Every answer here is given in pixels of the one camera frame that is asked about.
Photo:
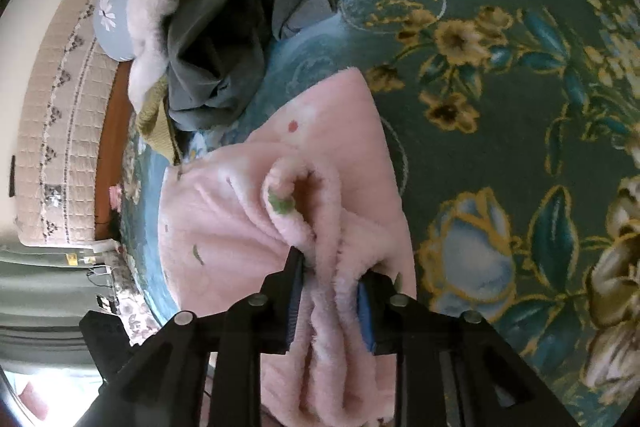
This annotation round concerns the wooden bed headboard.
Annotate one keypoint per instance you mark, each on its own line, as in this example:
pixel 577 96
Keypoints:
pixel 107 132

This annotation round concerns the grey-green curtain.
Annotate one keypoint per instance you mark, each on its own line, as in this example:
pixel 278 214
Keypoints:
pixel 40 287

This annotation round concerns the olive knit garment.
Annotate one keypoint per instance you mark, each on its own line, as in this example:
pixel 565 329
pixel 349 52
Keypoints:
pixel 155 127

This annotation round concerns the grey floral bedsheet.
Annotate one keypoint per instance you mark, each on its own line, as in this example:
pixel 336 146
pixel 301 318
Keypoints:
pixel 135 319

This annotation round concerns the pink fleece garment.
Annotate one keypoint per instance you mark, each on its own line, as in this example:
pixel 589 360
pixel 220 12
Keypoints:
pixel 325 132

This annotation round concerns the dark grey garment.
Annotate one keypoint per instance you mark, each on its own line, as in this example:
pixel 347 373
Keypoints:
pixel 215 32

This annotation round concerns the light blue daisy pillow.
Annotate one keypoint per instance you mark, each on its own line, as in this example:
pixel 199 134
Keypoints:
pixel 110 27

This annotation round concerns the beige quilted headboard cover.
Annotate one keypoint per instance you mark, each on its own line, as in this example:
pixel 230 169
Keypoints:
pixel 50 107

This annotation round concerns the teal floral blanket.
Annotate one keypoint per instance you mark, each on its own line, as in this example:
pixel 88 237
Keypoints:
pixel 500 157

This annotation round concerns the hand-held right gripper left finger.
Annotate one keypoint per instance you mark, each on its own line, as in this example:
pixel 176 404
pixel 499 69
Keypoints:
pixel 298 297

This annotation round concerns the pale fluffy garment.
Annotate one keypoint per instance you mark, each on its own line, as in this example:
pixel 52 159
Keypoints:
pixel 150 7

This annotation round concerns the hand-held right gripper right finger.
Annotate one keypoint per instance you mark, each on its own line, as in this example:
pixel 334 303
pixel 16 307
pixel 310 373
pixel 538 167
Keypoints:
pixel 365 317

